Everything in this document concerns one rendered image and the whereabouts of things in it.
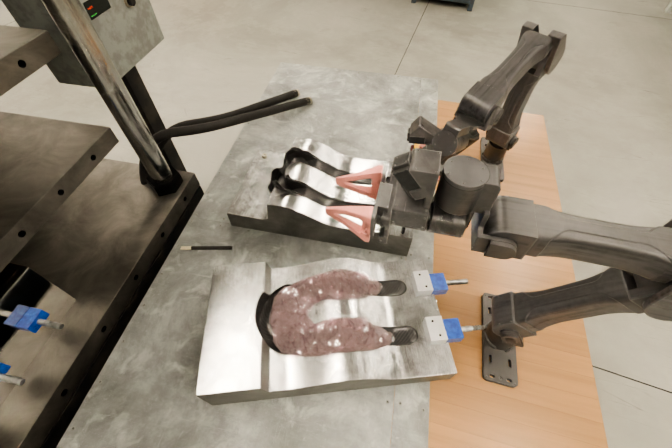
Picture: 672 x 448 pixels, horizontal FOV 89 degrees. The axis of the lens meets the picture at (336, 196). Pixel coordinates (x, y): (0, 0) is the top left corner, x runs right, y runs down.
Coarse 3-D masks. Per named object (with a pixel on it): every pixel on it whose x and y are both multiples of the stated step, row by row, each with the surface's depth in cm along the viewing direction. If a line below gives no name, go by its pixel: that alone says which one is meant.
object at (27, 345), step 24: (0, 288) 69; (24, 288) 72; (48, 288) 78; (0, 312) 68; (24, 312) 73; (48, 312) 79; (0, 336) 69; (24, 336) 74; (48, 336) 80; (0, 360) 70; (24, 360) 75; (0, 384) 70
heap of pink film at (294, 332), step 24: (288, 288) 77; (312, 288) 75; (336, 288) 74; (360, 288) 75; (288, 312) 72; (288, 336) 70; (312, 336) 70; (336, 336) 68; (360, 336) 68; (384, 336) 71
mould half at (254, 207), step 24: (312, 144) 100; (264, 168) 104; (288, 168) 94; (312, 168) 95; (360, 168) 101; (384, 168) 101; (240, 192) 98; (264, 192) 98; (288, 192) 88; (336, 192) 95; (240, 216) 93; (264, 216) 93; (288, 216) 89; (312, 216) 87; (336, 240) 93; (360, 240) 90; (408, 240) 86
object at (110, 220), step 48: (96, 192) 108; (144, 192) 108; (192, 192) 114; (48, 240) 97; (96, 240) 97; (144, 240) 97; (96, 288) 88; (96, 336) 82; (48, 384) 74; (0, 432) 68; (48, 432) 73
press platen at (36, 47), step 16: (0, 32) 69; (16, 32) 69; (32, 32) 69; (48, 32) 70; (0, 48) 65; (16, 48) 65; (32, 48) 67; (48, 48) 70; (0, 64) 62; (16, 64) 65; (32, 64) 68; (0, 80) 63; (16, 80) 65
